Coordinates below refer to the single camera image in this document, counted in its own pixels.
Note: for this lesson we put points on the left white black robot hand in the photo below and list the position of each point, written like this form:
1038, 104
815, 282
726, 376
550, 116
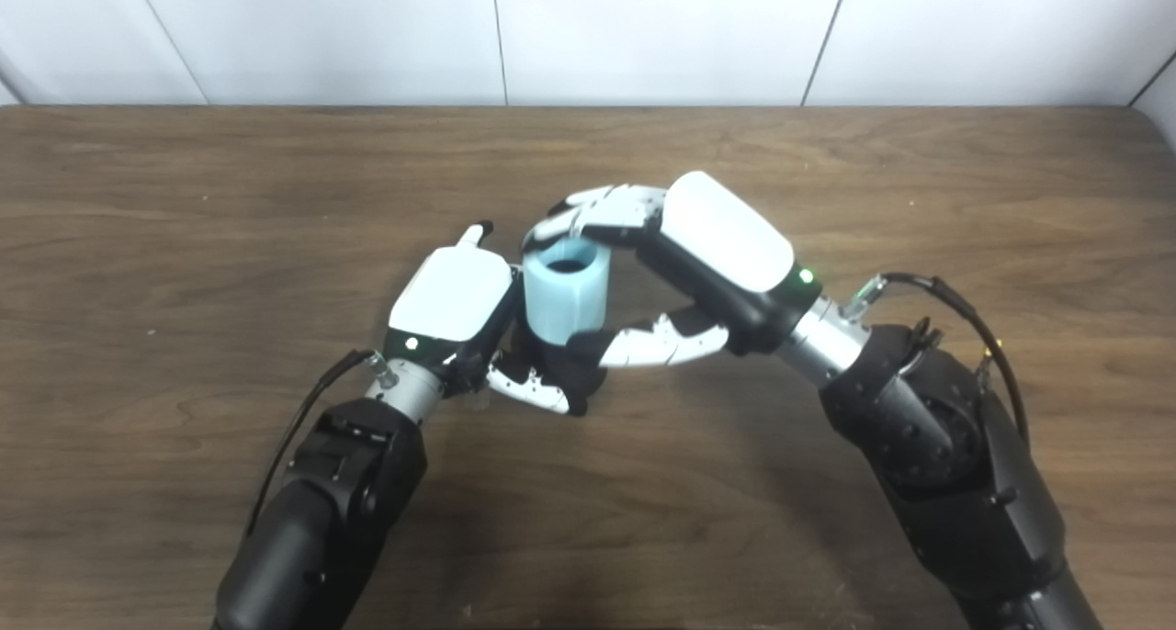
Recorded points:
450, 290

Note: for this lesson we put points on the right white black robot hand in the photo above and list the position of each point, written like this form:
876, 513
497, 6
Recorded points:
726, 235

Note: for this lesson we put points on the light blue cylinder cup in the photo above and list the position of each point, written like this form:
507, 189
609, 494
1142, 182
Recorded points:
565, 304

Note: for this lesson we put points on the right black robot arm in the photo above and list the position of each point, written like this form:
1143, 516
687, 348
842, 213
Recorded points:
946, 455

